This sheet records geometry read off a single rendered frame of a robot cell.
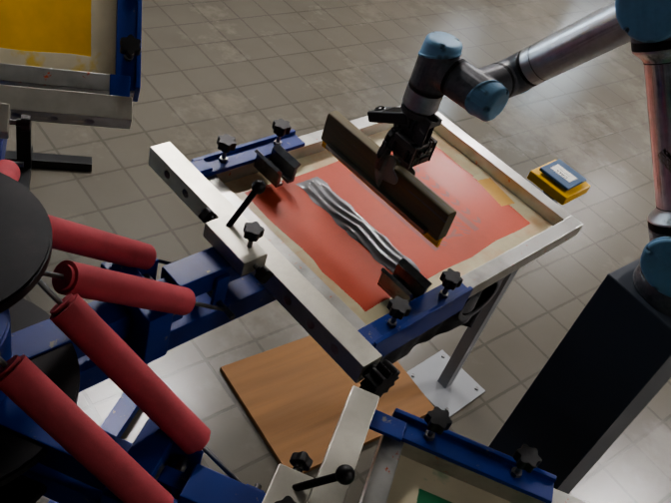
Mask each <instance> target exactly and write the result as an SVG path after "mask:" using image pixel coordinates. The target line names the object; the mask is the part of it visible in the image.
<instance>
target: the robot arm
mask: <svg viewBox="0 0 671 503"><path fill-rule="evenodd" d="M628 42H631V51H632V54H633V55H635V56H636V57H637V58H639V59H640V60H641V61H642V62H643V66H644V77H645V88H646V99H647V111H648V122H649V133H650V144H651V156H652V167H653V178H654V189H655V200H656V207H655V209H654V210H653V211H652V212H651V213H650V214H649V215H648V218H647V221H648V232H649V243H648V244H647V245H646V246H645V248H644V250H643V252H642V255H641V259H640V263H639V265H637V267H636V268H635V269H634V271H633V282H634V285H635V287H636V289H637V290H638V292H639V293H640V295H641V296H642V297H643V298H644V299H645V300H646V301H647V302H648V303H649V304H650V305H652V306H653V307H654V308H656V309H657V310H659V311H660V312H662V313H664V314H666V315H668V316H670V317H671V0H615V1H614V2H612V3H610V4H608V5H606V6H604V7H603V8H601V9H599V10H597V11H595V12H593V13H591V14H589V15H587V16H585V17H584V18H582V19H580V20H578V21H576V22H574V23H572V24H570V25H568V26H566V27H565V28H563V29H561V30H559V31H557V32H555V33H553V34H551V35H549V36H547V37H546V38H544V39H542V40H540V41H538V42H536V43H534V44H532V45H530V46H529V47H527V48H525V49H523V50H521V51H519V52H517V53H515V54H513V55H511V56H509V57H507V58H505V59H503V60H501V61H498V62H495V63H492V64H490V65H488V66H485V67H482V68H479V69H478V68H476V67H474V66H473V65H471V64H470V63H468V62H467V61H465V60H464V59H463V58H461V57H460V56H461V51H462V44H461V42H459V40H458V39H457V38H456V37H454V36H453V35H451V34H448V33H445V32H431V33H429V34H428V35H427V36H426V37H425V39H424V41H423V44H422V46H421V49H420V50H419V51H418V56H417V59H416V62H415V65H414V68H413V70H412V73H411V76H410V79H409V81H408V83H407V86H406V89H405V92H404V95H403V97H402V104H401V106H400V107H384V106H378V107H376V108H375V109H373V110H370V111H368V112H367V116H368V121H369V122H370V123H380V124H382V123H387V124H393V127H392V128H391V129H390V130H389V131H388V132H387V134H386V136H385V138H384V140H383V141H382V144H381V146H380V147H379V149H378V151H377V154H376V157H375V164H374V167H375V172H374V174H375V182H376V185H377V186H378V187H380V185H381V183H382V181H386V182H388V183H390V184H392V185H396V184H397V181H398V177H397V175H396V173H395V171H394V167H395V164H396V161H398V162H399V163H400V164H401V165H402V166H404V167H405V168H406V169H407V170H408V171H409V172H411V173H412V174H413V175H414V176H415V170H414V168H413V167H414V166H417V165H419V164H422V163H424V162H427V161H430V159H431V157H432V154H433V152H434V149H435V147H436V144H437V142H438V141H437V140H436V139H435V138H433V137H432V136H431V135H432V132H433V130H434V127H436V126H439V125H440V124H441V121H442V119H440V118H439V117H438V116H436V115H435V113H436V112H437V110H438V108H439V105H440V103H441V100H442V98H443V96H444V95H445V96H446V97H447V98H449V99H450V100H452V101H453V102H455V103H456V104H457V105H459V106H460V107H462V108H463V109H465V110H466V112H467V113H469V114H470V115H472V116H475V117H477V118H478V119H480V120H482V121H484V122H488V121H491V120H493V119H494V118H495V117H496V116H497V115H499V114H500V113H501V111H502V110H503V109H504V107H505V105H506V104H507V101H508V98H511V97H513V96H516V95H519V94H523V93H525V92H527V91H529V90H530V89H531V88H533V87H535V86H537V85H539V84H541V83H543V82H545V81H547V80H549V79H551V78H554V77H556V76H558V75H560V74H562V73H564V72H566V71H569V70H571V69H573V68H575V67H577V66H579V65H581V64H584V63H586V62H588V61H590V60H592V59H594V58H596V57H599V56H601V55H603V54H605V53H607V52H609V51H611V50H614V49H616V48H618V47H620V46H622V45H624V44H626V43H628ZM391 152H392V153H393V155H391V154H390V153H391Z"/></svg>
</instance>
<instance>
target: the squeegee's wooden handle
mask: <svg viewBox="0 0 671 503"><path fill-rule="evenodd" d="M322 140H323V141H324V142H325V143H326V144H329V143H331V144H332V145H333V146H334V147H335V148H337V149H338V150H339V151H340V152H341V153H342V154H343V155H345V156H346V157H347V158H348V159H349V160H350V161H351V162H352V163H354V164H355V165H356V166H357V167H358V168H359V169H360V170H362V171H363V172H364V173H365V174H366V175H367V176H368V177H370V178H371V179H372V180H373V181H374V182H375V174H374V172H375V167H374V164H375V157H376V154H377V151H378V149H379V145H378V144H376V143H375V142H374V141H373V140H372V139H370V138H369V137H368V136H367V135H366V134H365V133H363V132H362V131H361V130H360V129H359V128H357V127H356V126H355V125H354V124H353V123H352V122H350V121H349V120H348V119H347V118H346V117H344V116H343V115H342V114H341V113H340V112H339V111H333V112H330V113H329V114H328V116H327V120H326V123H325V127H324V131H323V134H322ZM394 171H395V173H396V175H397V177H398V181H397V184H396V185H392V184H390V183H388V182H386V181H382V183H381V185H380V187H381V188H382V189H383V190H384V191H385V192H387V193H388V194H389V195H390V196H391V197H392V198H393V199H395V200H396V201H397V202H398V203H399V204H400V205H401V206H403V207H404V208H405V209H406V210H407V211H408V212H409V213H410V214H412V215H413V216H414V217H415V218H416V219H417V220H418V221H420V222H421V223H422V224H423V225H424V226H425V227H426V228H428V231H427V233H428V234H429V235H431V236H432V237H433V238H434V239H435V240H436V241H438V240H440V239H442V238H444V237H446V235H447V233H448V230H449V228H450V226H451V224H452V222H453V220H454V218H455V215H456V211H455V210H454V209H453V208H452V207H451V206H450V205H448V204H447V203H446V202H445V201H444V200H442V199H441V198H440V197H439V196H438V195H437V194H435V193H434V192H433V191H432V190H431V189H429V188H428V187H427V186H426V185H425V184H424V183H422V182H421V181H420V180H419V179H418V178H416V177H415V176H414V175H413V174H412V173H411V172H409V171H408V170H407V169H406V168H405V167H404V166H402V165H401V164H400V163H399V162H398V161H396V164H395V167H394Z"/></svg>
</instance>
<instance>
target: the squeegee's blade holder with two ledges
mask: <svg viewBox="0 0 671 503"><path fill-rule="evenodd" d="M326 149H327V150H328V151H330V152H331V153H332V154H333V155H334V156H335V157H336V158H337V159H339V160H340V161H341V162H342V163H343V164H344V165H345V166H346V167H348V168H349V169H350V170H351V171H352V172H353V173H354V174H355V175H357V176H358V177H359V178H360V179H361V180H362V181H363V182H364V183H366V184H367V185H368V186H369V187H370V188H371V189H372V190H373V191H375V192H376V193H377V194H378V195H379V196H380V197H381V198H382V199H384V200H385V201H386V202H387V203H388V204H389V205H390V206H392V207H393V208H394V209H395V210H396V211H397V212H398V213H399V214H401V215H402V216H403V217H404V218H405V219H406V220H407V221H408V222H410V223H411V224H412V225H413V226H414V227H415V228H416V229H417V230H419V231H420V232H421V233H422V234H423V235H424V234H426V233H427V231H428V228H426V227H425V226H424V225H423V224H422V223H421V222H420V221H418V220H417V219H416V218H415V217H414V216H413V215H412V214H410V213H409V212H408V211H407V210H406V209H405V208H404V207H403V206H401V205H400V204H399V203H398V202H397V201H396V200H395V199H393V198H392V197H391V196H390V195H389V194H388V193H387V192H385V191H384V190H383V189H382V188H381V187H378V186H377V185H376V183H375V182H374V181H373V180H372V179H371V178H370V177H368V176H367V175H366V174H365V173H364V172H363V171H362V170H360V169H359V168H358V167H357V166H356V165H355V164H354V163H352V162H351V161H350V160H349V159H348V158H347V157H346V156H345V155H343V154H342V153H341V152H340V151H339V150H338V149H337V148H335V147H334V146H333V145H332V144H331V143H329V144H326Z"/></svg>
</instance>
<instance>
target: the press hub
mask: <svg viewBox="0 0 671 503"><path fill-rule="evenodd" d="M52 243H53V238H52V227H51V223H50V219H49V217H48V214H47V212H46V210H45V208H44V207H43V206H42V204H41V203H40V201H39V200H38V199H37V198H36V197H35V196H34V195H33V194H32V193H31V192H30V191H29V190H28V189H27V188H25V187H24V186H23V185H22V184H20V183H19V182H17V181H15V180H14V179H12V178H10V177H8V176H6V175H4V174H2V173H0V356H1V357H2V358H3V359H4V360H5V361H7V360H9V359H10V358H11V357H12V349H11V333H13V332H16V331H18V330H21V329H23V328H26V327H28V326H31V325H34V324H36V323H39V322H41V321H44V320H46V319H49V318H50V316H51V315H49V314H48V313H47V312H46V311H45V310H43V309H42V308H40V307H39V306H37V305H36V304H34V303H32V302H30V301H28V300H26V299H24V298H23V297H24V296H25V295H26V294H27V293H28V292H30V291H31V290H32V289H33V287H34V286H35V285H36V284H37V283H38V281H39V280H40V279H41V277H42V275H43V274H44V272H45V270H46V269H47V266H48V263H49V261H50V258H51V252H52ZM30 360H31V361H32V362H33V363H34V364H35V365H36V366H37V367H38V368H39V369H40V370H41V371H42V372H43V373H45V374H46V375H47V376H48V377H49V378H50V379H51V380H52V381H53V382H54V383H55V384H56V385H57V386H58V387H59V388H60V389H61V390H62V391H63V392H64V393H65V394H67V395H68V396H69V397H70V398H71V399H72V400H73V401H74V402H75V403H76V404H77V401H78V397H79V388H80V367H79V361H78V357H77V353H76V351H75V348H74V346H73V344H72V343H71V342H69V343H67V344H65V345H62V346H60V347H57V348H55V349H53V350H50V351H48V352H46V353H43V354H41V355H39V356H36V357H34V358H31V359H30ZM46 454H47V448H46V447H45V446H44V445H42V444H39V443H37V442H35V441H33V440H30V439H28V438H26V437H24V436H21V435H19V434H17V433H14V432H12V431H10V430H8V429H5V428H3V427H1V426H0V503H36V502H37V501H38V500H39V499H40V498H41V497H42V496H43V495H44V494H45V493H46V489H47V487H46V486H45V485H44V484H41V483H39V482H37V481H35V480H32V479H30V478H28V477H26V476H23V475H22V474H24V473H25V472H26V471H28V470H29V469H30V468H32V467H33V466H34V465H36V464H37V463H38V462H39V461H40V460H41V459H42V458H43V457H44V456H45V455H46Z"/></svg>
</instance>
